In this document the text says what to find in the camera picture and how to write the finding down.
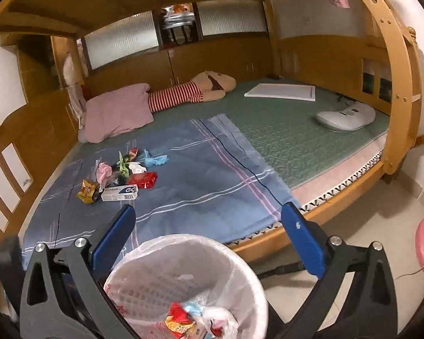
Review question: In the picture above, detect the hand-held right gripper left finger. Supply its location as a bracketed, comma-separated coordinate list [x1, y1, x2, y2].
[19, 204, 138, 339]

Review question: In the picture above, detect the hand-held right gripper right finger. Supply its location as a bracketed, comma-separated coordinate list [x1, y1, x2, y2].
[278, 202, 399, 339]

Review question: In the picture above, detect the white blue carton box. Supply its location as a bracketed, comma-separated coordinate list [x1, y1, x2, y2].
[101, 184, 139, 202]

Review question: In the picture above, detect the yellow snack packet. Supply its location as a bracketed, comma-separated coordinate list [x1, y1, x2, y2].
[77, 179, 103, 203]

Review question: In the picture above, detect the red packet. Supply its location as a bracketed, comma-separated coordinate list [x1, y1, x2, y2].
[127, 172, 158, 189]

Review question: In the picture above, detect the pink wrapper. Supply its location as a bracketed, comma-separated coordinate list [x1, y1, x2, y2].
[96, 162, 114, 188]

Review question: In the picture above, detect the green wrapper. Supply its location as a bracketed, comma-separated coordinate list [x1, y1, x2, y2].
[117, 151, 133, 177]

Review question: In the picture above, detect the white lined trash bin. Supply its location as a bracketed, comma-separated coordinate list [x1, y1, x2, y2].
[103, 234, 269, 339]

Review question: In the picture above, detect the large light blue wrapper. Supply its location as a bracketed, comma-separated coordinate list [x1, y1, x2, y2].
[141, 149, 169, 167]

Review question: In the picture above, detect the white patterned mattress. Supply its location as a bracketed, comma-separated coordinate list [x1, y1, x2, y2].
[230, 138, 389, 247]

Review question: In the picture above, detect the blue plaid bed sheet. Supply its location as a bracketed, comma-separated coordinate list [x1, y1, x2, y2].
[21, 114, 302, 269]

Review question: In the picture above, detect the red crumpled wrapper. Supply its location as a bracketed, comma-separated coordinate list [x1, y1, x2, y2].
[164, 303, 198, 339]

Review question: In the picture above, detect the small light blue wrapper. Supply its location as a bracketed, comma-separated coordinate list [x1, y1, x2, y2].
[184, 303, 206, 317]

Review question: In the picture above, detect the green quilted bed mat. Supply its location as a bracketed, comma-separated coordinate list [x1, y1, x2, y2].
[79, 78, 391, 189]

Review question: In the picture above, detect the white plastic bag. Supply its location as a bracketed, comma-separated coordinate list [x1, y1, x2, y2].
[201, 307, 239, 339]

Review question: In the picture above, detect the pink pillow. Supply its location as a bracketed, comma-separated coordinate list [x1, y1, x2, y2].
[78, 83, 155, 144]

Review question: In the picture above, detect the white neck pillow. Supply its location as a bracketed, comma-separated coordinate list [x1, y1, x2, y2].
[316, 102, 376, 133]

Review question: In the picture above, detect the white flat board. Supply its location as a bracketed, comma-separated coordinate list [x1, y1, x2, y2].
[245, 83, 316, 102]

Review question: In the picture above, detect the striped plush doll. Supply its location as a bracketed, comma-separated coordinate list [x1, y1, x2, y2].
[148, 71, 237, 114]

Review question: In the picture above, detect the white pink cloth bundle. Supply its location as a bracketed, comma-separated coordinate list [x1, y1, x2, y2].
[62, 51, 89, 129]

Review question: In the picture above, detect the frosted glass panel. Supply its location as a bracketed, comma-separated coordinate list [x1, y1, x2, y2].
[197, 0, 268, 38]
[83, 16, 159, 70]

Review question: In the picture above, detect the black floor cable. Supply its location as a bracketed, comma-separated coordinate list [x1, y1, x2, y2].
[258, 262, 305, 278]

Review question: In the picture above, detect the wooden bunk bed frame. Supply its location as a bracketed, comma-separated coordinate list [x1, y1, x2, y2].
[0, 0, 424, 265]

